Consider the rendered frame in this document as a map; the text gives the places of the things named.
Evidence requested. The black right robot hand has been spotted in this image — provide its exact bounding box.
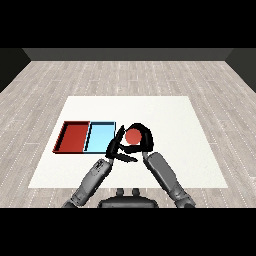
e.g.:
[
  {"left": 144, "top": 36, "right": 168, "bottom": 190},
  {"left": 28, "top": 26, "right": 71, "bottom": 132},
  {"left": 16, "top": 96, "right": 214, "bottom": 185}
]
[{"left": 119, "top": 122, "right": 156, "bottom": 155}]

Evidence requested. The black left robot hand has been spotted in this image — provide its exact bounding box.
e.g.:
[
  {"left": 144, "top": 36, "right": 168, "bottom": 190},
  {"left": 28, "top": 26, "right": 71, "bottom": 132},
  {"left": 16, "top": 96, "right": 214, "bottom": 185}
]
[{"left": 105, "top": 124, "right": 139, "bottom": 164}]

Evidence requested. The red can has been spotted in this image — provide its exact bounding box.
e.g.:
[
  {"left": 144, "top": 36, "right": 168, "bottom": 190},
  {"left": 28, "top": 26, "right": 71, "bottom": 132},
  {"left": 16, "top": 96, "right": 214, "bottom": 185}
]
[{"left": 124, "top": 128, "right": 143, "bottom": 146}]

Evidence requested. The light blue shallow open box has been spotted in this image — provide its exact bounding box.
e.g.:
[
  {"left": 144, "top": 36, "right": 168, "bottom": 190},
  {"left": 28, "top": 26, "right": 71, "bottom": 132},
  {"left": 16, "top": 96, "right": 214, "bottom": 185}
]
[{"left": 83, "top": 121, "right": 117, "bottom": 154}]

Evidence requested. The red shallow open box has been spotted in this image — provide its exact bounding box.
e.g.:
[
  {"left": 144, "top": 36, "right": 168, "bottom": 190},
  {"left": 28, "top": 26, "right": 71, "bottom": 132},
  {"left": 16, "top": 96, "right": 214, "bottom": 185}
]
[{"left": 52, "top": 120, "right": 91, "bottom": 155}]

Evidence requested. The dark grey robot body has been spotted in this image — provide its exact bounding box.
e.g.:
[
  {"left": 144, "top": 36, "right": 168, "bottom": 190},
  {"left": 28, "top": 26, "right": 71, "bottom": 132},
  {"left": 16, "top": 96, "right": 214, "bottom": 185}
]
[{"left": 97, "top": 188, "right": 159, "bottom": 209}]

